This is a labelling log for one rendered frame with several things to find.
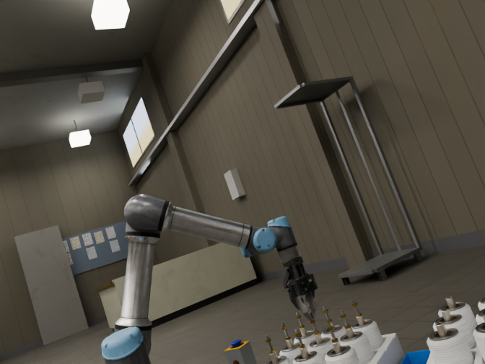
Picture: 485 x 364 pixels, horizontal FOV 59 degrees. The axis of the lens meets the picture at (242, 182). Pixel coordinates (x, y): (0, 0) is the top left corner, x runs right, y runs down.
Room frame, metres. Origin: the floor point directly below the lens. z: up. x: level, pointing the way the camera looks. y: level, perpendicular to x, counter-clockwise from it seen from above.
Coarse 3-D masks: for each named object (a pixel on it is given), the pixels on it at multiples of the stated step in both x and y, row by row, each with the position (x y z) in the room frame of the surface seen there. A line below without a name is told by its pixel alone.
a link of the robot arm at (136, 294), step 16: (128, 240) 1.40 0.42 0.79; (144, 240) 1.39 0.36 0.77; (128, 256) 1.40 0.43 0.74; (144, 256) 1.39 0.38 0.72; (128, 272) 1.39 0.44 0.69; (144, 272) 1.39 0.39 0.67; (128, 288) 1.38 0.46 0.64; (144, 288) 1.39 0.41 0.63; (128, 304) 1.37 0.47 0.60; (144, 304) 1.39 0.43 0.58; (128, 320) 1.37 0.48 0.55; (144, 320) 1.39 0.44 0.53; (144, 336) 1.37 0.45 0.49
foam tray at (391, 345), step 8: (384, 336) 1.60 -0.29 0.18; (392, 336) 1.57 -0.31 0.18; (384, 344) 1.51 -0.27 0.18; (392, 344) 1.53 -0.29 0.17; (400, 344) 1.59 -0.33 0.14; (376, 352) 1.49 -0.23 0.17; (384, 352) 1.45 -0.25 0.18; (392, 352) 1.51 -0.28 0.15; (400, 352) 1.56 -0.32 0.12; (376, 360) 1.40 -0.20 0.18; (384, 360) 1.43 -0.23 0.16; (392, 360) 1.49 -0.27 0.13; (400, 360) 1.54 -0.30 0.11
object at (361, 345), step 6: (366, 336) 1.45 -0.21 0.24; (342, 342) 1.45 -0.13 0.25; (348, 342) 1.43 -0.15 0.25; (354, 342) 1.42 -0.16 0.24; (360, 342) 1.43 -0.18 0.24; (366, 342) 1.44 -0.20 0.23; (354, 348) 1.43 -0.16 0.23; (360, 348) 1.43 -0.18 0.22; (366, 348) 1.43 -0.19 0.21; (360, 354) 1.42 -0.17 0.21; (366, 354) 1.43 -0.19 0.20; (372, 354) 1.45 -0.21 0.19; (360, 360) 1.42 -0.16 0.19; (366, 360) 1.43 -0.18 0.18
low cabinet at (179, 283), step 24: (168, 264) 6.09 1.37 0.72; (192, 264) 6.25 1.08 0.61; (216, 264) 6.42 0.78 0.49; (240, 264) 6.60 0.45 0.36; (96, 288) 7.07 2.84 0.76; (120, 288) 5.74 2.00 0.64; (168, 288) 6.04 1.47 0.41; (192, 288) 6.19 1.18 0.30; (216, 288) 6.36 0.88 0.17; (240, 288) 6.55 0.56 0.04; (120, 312) 5.92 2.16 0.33; (168, 312) 5.99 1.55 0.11
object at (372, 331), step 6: (372, 324) 1.54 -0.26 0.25; (354, 330) 1.54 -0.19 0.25; (360, 330) 1.53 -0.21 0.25; (366, 330) 1.52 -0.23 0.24; (372, 330) 1.53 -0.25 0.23; (378, 330) 1.55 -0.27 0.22; (372, 336) 1.53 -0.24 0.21; (378, 336) 1.54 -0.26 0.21; (372, 342) 1.52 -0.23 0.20; (378, 342) 1.53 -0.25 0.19; (372, 348) 1.52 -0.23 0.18
